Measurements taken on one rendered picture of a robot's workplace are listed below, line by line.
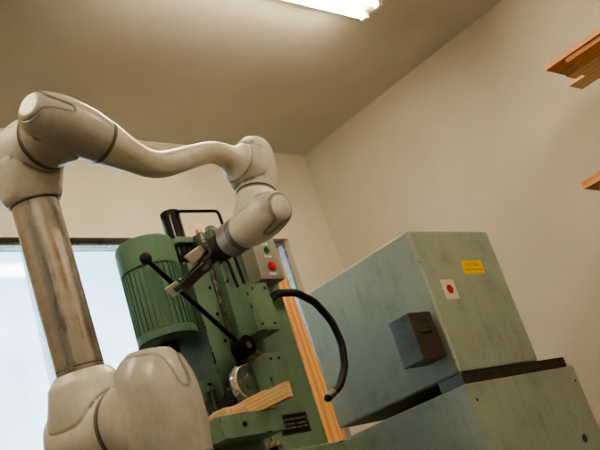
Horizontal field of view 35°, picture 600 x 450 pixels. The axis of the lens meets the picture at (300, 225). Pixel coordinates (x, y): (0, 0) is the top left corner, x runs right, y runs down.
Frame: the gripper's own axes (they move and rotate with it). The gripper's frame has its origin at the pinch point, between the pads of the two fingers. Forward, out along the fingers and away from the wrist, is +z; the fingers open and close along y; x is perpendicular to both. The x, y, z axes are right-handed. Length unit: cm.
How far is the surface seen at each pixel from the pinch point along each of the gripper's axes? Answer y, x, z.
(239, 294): 17.5, -20.9, 8.2
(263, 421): -24.8, -36.6, -6.6
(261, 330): 9.4, -30.6, 5.1
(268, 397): -20.0, -33.7, -9.1
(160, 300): 3.4, -4.0, 17.2
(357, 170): 249, -90, 107
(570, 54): 181, -76, -52
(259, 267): 30.5, -22.2, 7.2
